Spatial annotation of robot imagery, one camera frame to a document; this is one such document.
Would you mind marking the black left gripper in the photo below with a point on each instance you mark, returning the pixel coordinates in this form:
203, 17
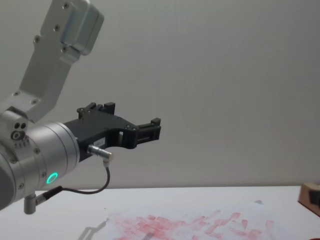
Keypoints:
97, 130

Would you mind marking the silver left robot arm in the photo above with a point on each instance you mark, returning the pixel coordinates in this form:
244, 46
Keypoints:
47, 150

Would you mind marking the white table cloth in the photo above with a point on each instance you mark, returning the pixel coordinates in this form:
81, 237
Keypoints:
190, 200

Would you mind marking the white paper with red smears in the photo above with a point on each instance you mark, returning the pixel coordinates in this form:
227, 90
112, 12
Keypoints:
180, 225

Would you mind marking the brown cardboard box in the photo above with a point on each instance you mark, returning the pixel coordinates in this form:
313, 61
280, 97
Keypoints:
305, 200

